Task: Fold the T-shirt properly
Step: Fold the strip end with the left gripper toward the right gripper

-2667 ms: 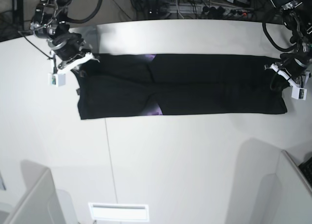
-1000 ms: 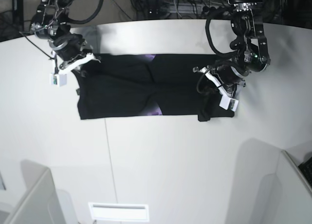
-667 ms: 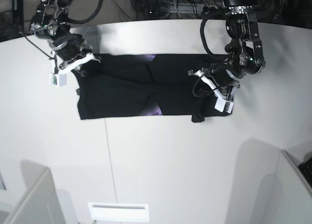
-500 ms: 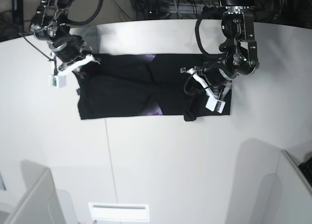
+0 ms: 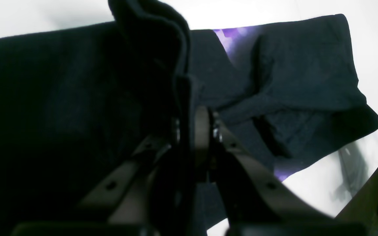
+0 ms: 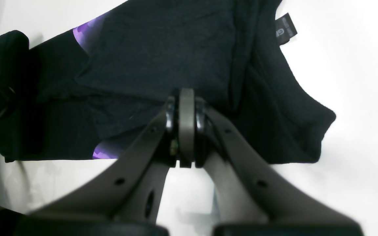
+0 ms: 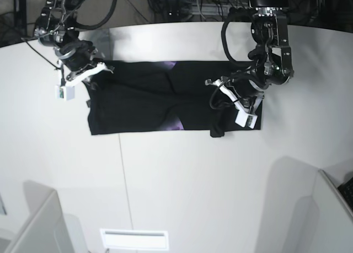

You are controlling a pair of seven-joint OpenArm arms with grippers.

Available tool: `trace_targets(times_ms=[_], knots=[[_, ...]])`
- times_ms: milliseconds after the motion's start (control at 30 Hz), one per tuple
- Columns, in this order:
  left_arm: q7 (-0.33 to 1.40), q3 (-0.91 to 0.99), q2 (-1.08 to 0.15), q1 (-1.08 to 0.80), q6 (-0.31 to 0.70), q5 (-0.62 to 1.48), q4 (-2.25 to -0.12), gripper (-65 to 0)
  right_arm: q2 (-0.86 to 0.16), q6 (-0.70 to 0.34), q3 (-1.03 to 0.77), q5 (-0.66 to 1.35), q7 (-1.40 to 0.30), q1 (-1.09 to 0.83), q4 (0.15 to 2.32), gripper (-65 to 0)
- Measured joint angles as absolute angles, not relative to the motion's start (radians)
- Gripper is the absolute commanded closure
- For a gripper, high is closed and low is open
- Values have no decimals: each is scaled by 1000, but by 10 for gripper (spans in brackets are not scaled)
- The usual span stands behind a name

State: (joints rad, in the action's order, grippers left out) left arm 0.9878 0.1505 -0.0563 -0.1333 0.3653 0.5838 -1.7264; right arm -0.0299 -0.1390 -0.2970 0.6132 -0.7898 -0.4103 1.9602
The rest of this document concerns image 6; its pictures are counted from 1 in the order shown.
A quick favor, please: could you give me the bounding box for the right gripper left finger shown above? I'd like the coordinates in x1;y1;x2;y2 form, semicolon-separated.
31;88;196;223

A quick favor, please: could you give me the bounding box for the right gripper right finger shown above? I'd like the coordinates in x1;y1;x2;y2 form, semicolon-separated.
194;97;361;230

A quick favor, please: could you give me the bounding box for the black T-shirt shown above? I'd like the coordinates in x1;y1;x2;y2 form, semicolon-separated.
0;0;336;164

